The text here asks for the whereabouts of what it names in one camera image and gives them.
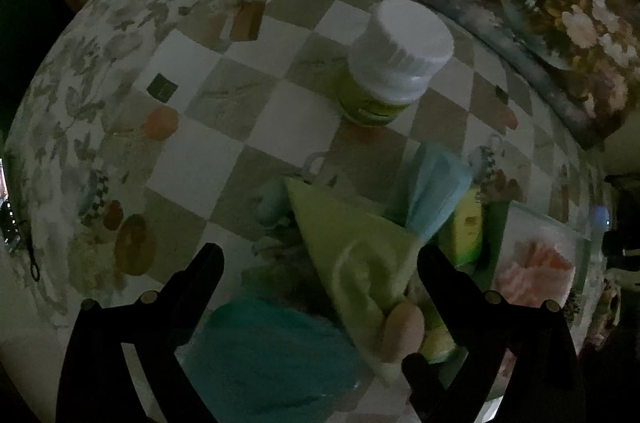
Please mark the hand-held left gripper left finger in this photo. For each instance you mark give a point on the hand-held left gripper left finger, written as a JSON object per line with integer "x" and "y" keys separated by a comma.
{"x": 200, "y": 298}

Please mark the pink striped fuzzy sock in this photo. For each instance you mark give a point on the pink striped fuzzy sock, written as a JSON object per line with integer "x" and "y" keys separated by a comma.
{"x": 530, "y": 273}

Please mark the black charger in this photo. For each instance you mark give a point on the black charger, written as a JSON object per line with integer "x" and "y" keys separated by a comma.
{"x": 622, "y": 243}

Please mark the white power adapter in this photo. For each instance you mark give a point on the white power adapter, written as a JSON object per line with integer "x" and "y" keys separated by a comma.
{"x": 600, "y": 223}

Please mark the white tray with green rim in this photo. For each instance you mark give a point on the white tray with green rim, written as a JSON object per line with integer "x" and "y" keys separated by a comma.
{"x": 542, "y": 230}

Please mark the teal cloth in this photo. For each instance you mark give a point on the teal cloth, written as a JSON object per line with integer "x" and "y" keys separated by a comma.
{"x": 270, "y": 353}

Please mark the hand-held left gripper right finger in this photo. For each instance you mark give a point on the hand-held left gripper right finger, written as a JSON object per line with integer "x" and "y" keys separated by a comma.
{"x": 442, "y": 298}

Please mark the white bottle with green label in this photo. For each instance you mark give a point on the white bottle with green label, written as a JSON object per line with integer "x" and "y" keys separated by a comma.
{"x": 400, "y": 48}

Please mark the checkered floral tablecloth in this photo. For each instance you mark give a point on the checkered floral tablecloth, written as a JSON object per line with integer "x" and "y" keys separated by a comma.
{"x": 200, "y": 153}

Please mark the blue face mask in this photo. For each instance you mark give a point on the blue face mask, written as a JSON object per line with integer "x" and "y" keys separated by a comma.
{"x": 435, "y": 188}

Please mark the light green cloth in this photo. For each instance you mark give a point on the light green cloth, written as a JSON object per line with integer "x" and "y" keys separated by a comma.
{"x": 350, "y": 253}

